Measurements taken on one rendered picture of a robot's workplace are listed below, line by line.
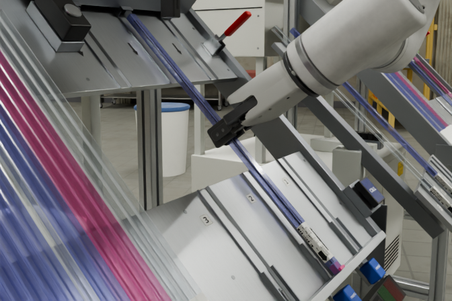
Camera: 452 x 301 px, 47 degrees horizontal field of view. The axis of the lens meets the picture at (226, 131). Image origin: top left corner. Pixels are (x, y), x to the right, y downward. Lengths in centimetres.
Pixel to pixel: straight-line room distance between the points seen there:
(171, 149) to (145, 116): 307
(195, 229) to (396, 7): 34
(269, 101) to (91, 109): 61
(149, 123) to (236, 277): 59
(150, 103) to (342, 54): 59
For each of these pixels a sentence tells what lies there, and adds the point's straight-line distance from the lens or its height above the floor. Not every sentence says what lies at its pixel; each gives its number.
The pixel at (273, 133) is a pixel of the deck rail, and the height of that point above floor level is 88.
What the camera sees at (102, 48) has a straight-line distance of 79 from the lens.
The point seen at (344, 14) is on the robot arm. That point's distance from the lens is 65.
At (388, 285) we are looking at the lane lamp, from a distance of 89.
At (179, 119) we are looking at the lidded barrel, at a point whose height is 46.
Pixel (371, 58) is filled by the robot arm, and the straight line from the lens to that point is 66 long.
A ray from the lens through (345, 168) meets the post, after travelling 114.
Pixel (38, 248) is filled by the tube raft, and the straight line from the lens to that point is 50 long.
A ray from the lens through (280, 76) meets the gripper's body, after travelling 67.
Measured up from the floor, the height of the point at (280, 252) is 77.
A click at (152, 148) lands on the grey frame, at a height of 81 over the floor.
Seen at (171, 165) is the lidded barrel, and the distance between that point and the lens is 426.
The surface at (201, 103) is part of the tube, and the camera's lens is 79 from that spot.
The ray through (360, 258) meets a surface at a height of 73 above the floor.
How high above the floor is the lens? 103
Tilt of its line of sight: 9 degrees down
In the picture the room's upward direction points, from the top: straight up
